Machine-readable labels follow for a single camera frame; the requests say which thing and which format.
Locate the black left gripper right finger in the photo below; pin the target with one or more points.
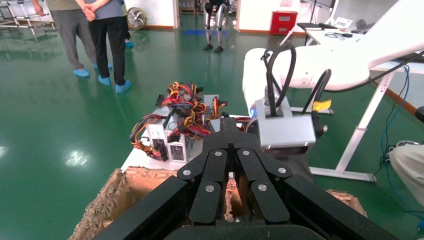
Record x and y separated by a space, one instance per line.
261 188

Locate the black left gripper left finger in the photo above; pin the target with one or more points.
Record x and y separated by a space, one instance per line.
208 185

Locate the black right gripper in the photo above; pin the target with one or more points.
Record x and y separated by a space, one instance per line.
298 162

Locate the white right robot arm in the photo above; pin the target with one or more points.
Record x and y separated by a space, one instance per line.
331 66

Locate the white desk with white legs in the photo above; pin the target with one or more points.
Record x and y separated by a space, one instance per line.
361 129

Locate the grey chair caster base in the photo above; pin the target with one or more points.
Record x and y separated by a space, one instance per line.
392 149

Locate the brown cardboard divider box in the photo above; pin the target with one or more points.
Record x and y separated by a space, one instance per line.
112 198

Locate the seated person in beige trousers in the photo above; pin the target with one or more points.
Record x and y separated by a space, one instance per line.
410 169

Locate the black flat pad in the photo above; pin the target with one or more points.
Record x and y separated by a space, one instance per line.
308 26

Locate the red cabinet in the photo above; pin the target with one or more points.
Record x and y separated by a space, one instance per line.
283 23

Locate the humanoid robot legs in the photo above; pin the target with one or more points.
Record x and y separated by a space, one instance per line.
208 23

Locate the person in yellow-green top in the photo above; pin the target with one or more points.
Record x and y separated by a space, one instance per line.
128 43

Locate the person in black trousers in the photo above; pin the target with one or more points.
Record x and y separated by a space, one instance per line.
109 39

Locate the round floor fan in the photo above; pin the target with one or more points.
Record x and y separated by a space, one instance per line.
136 18

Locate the person in grey trousers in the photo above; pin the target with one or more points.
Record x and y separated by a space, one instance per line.
71 30

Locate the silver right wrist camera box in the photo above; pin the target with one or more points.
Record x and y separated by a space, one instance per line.
285 132

